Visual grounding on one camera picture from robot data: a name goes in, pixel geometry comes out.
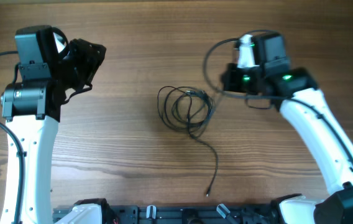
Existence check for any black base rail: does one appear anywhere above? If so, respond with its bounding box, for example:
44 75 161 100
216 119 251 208
52 203 289 224

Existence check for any black USB cable bundle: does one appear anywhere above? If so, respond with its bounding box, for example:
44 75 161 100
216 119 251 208
157 86 219 197

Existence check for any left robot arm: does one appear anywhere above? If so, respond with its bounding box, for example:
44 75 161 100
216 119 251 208
0 25 106 223

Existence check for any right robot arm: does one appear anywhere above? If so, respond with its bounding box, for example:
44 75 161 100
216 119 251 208
222 30 353 223

